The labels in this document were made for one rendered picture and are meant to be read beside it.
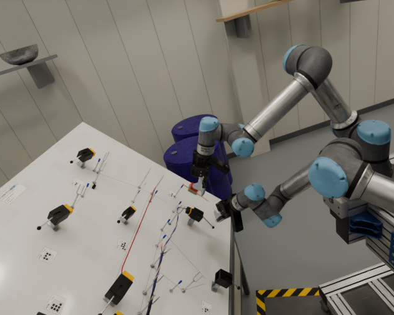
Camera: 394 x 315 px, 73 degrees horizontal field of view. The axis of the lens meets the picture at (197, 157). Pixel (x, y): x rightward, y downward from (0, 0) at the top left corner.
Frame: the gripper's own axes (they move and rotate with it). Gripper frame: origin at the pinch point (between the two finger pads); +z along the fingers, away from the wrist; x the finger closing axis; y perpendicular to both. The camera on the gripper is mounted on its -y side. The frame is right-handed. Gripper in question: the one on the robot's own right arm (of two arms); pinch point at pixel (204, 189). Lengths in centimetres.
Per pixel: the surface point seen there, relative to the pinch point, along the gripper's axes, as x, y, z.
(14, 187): 29, 71, -8
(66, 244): 40, 46, 4
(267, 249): -71, -62, 109
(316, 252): -64, -99, 95
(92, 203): 18, 47, 4
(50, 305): 60, 39, 7
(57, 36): -192, 185, -24
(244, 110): -236, -32, 43
